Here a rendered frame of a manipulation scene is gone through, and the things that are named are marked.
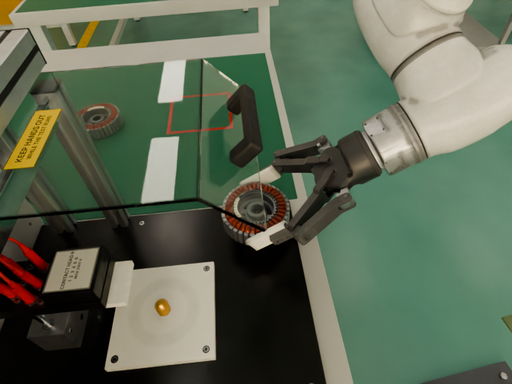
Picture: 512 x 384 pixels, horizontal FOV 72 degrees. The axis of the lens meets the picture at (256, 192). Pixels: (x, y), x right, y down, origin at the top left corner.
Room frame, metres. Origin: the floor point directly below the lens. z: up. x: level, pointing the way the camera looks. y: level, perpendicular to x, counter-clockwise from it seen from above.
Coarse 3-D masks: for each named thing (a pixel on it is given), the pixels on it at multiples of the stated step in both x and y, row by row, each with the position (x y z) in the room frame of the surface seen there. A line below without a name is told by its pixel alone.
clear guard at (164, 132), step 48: (48, 96) 0.37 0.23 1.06; (96, 96) 0.36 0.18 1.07; (144, 96) 0.35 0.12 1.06; (192, 96) 0.35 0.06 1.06; (0, 144) 0.28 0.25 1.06; (48, 144) 0.28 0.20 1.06; (96, 144) 0.27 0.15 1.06; (144, 144) 0.27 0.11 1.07; (192, 144) 0.26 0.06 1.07; (0, 192) 0.22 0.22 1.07; (48, 192) 0.21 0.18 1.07; (96, 192) 0.21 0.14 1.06; (144, 192) 0.20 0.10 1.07; (192, 192) 0.20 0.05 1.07; (240, 192) 0.23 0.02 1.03
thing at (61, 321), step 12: (72, 312) 0.21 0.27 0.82; (84, 312) 0.23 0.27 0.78; (36, 324) 0.20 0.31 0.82; (60, 324) 0.20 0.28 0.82; (72, 324) 0.20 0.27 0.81; (84, 324) 0.21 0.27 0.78; (36, 336) 0.18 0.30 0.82; (48, 336) 0.18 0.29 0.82; (60, 336) 0.18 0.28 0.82; (72, 336) 0.19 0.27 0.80; (48, 348) 0.18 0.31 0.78; (60, 348) 0.18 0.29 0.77
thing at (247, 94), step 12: (240, 96) 0.35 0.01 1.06; (252, 96) 0.35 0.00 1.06; (228, 108) 0.35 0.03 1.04; (240, 108) 0.35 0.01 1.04; (252, 108) 0.32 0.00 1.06; (252, 120) 0.30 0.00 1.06; (252, 132) 0.28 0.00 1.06; (240, 144) 0.27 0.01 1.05; (252, 144) 0.26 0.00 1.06; (240, 156) 0.26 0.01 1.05; (252, 156) 0.26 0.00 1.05
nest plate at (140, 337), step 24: (192, 264) 0.30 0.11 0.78; (144, 288) 0.26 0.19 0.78; (168, 288) 0.26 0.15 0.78; (192, 288) 0.26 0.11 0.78; (120, 312) 0.22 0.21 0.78; (144, 312) 0.22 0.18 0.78; (192, 312) 0.22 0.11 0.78; (120, 336) 0.19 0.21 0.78; (144, 336) 0.19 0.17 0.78; (168, 336) 0.18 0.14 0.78; (192, 336) 0.18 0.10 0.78; (120, 360) 0.16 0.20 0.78; (144, 360) 0.15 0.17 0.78; (168, 360) 0.15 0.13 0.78; (192, 360) 0.15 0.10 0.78
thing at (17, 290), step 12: (12, 240) 0.24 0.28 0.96; (24, 252) 0.24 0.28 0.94; (0, 264) 0.24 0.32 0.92; (12, 264) 0.23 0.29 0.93; (36, 264) 0.23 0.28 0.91; (48, 264) 0.24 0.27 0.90; (0, 276) 0.19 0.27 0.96; (24, 276) 0.21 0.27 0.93; (0, 288) 0.20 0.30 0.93; (12, 288) 0.19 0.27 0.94; (24, 288) 0.20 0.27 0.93; (36, 288) 0.21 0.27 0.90; (12, 300) 0.20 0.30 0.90; (24, 300) 0.19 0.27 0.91; (36, 300) 0.19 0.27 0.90
